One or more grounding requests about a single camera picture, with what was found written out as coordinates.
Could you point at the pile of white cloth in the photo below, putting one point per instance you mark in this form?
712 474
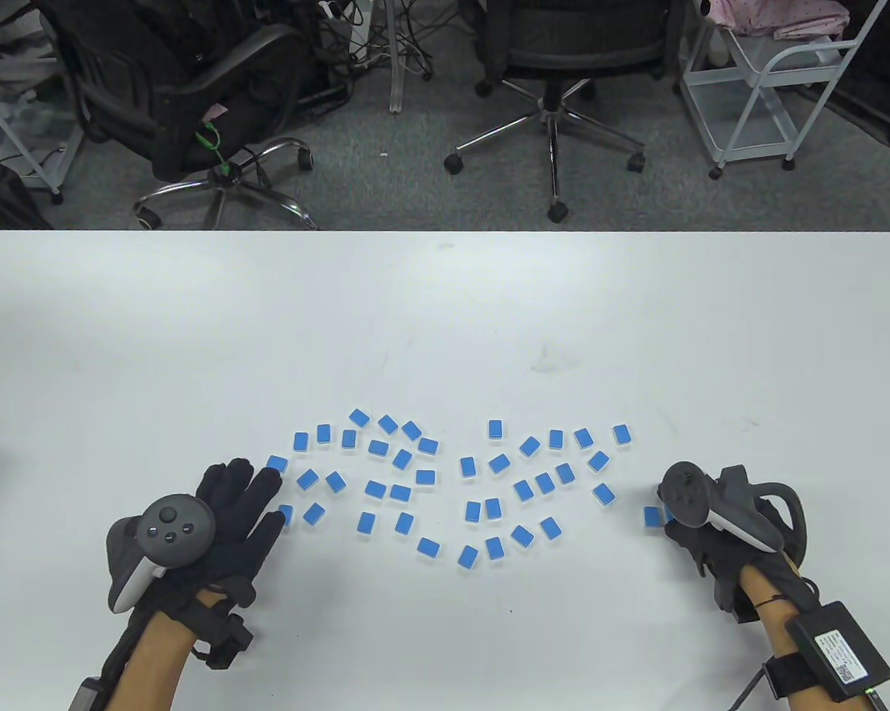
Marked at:
8 63

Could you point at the black wrist module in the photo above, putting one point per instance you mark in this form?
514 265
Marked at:
745 613
230 644

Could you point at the black labelled sensor box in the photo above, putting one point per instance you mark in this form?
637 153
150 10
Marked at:
837 652

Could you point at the white metal cart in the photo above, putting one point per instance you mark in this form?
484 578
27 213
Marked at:
745 118

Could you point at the white metal rack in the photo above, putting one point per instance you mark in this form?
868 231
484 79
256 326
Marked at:
15 139

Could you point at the grey hand controller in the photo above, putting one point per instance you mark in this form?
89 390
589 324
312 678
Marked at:
686 495
175 529

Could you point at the pink tag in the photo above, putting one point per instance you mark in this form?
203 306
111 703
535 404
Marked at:
215 112

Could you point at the black left wrist module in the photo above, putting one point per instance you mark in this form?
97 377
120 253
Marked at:
230 644

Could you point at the clear white post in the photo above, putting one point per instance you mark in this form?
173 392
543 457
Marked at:
395 74

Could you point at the black right wrist module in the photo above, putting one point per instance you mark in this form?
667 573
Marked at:
745 613

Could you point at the person's left hand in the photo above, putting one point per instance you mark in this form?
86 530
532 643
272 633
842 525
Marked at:
238 503

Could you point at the blue mahjong tile wall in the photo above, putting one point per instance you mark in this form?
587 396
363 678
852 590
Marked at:
652 517

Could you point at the blue mahjong tiles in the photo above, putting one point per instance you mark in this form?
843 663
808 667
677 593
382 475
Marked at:
377 489

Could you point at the black backpack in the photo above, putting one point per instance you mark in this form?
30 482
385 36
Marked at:
1 200

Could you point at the white power strip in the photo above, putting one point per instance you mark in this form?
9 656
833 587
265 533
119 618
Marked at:
356 29

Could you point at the grey right hand controller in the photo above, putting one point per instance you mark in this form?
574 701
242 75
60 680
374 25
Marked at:
686 495

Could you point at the single blue mahjong tile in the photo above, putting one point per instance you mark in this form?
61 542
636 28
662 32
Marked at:
555 438

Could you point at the dark left forearm box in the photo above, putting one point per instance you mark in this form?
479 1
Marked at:
88 696

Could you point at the grey left hand controller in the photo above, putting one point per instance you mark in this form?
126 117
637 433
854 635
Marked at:
175 529

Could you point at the black office chair with armrests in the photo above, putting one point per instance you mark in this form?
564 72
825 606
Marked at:
186 126

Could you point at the person's left forearm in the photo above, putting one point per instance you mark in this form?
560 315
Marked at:
149 666

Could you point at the person's right forearm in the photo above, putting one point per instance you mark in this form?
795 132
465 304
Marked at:
767 622

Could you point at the person's right hand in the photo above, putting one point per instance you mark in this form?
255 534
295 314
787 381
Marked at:
711 552

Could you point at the pink cloth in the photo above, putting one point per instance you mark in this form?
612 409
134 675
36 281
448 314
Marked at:
785 15

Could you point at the black office chair chrome base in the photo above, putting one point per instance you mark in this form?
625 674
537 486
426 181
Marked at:
578 55

